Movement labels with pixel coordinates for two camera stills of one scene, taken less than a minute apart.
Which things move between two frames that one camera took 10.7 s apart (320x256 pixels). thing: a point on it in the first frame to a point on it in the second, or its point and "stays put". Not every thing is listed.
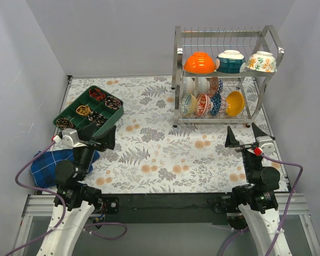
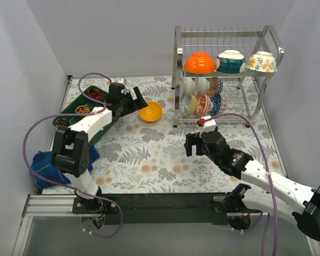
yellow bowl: (235, 103) to (152, 112)
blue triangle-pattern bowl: (216, 100) stays put
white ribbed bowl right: (203, 85) stays put
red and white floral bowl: (204, 105) stays put
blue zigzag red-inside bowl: (216, 86) stays put
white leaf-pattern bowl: (263, 61) stays put
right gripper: (246, 146) to (195, 144)
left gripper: (93, 143) to (132, 101)
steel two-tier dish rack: (220, 77) stays put
